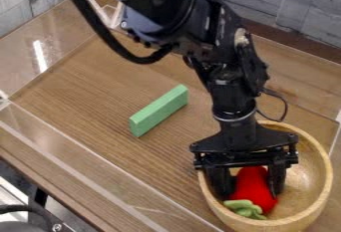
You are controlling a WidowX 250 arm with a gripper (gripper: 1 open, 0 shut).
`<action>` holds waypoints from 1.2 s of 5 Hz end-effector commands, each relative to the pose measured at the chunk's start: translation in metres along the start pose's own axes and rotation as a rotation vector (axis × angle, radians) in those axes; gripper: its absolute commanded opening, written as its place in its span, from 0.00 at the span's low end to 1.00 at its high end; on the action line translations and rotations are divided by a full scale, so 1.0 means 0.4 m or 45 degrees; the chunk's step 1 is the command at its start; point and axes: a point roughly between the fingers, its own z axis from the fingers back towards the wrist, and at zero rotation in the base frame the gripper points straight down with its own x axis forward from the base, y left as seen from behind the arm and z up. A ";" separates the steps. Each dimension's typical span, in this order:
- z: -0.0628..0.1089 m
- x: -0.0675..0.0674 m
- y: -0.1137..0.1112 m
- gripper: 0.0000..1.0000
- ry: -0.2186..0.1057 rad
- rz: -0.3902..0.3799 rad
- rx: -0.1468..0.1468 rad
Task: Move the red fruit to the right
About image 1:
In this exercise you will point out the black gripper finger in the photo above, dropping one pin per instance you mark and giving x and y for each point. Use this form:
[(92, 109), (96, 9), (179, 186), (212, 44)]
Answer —
[(221, 181), (278, 175)]

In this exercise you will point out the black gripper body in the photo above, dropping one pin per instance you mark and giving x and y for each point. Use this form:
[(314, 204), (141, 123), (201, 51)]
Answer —
[(247, 142)]

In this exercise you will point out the red plush strawberry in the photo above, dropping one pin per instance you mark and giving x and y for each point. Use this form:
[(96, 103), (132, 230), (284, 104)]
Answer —
[(252, 200)]

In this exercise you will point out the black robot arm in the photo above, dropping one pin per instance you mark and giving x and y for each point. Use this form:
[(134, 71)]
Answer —
[(204, 30)]

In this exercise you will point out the wooden bowl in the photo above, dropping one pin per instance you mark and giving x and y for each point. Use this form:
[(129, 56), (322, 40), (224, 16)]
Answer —
[(307, 190)]

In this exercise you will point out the green rectangular block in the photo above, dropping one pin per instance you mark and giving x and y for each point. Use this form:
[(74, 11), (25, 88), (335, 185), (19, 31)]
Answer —
[(159, 110)]

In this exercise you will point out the black table leg mount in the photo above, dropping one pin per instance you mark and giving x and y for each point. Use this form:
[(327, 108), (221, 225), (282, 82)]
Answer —
[(27, 217)]

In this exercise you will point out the clear acrylic corner bracket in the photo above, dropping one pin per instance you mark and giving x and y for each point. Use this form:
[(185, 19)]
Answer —
[(112, 14)]

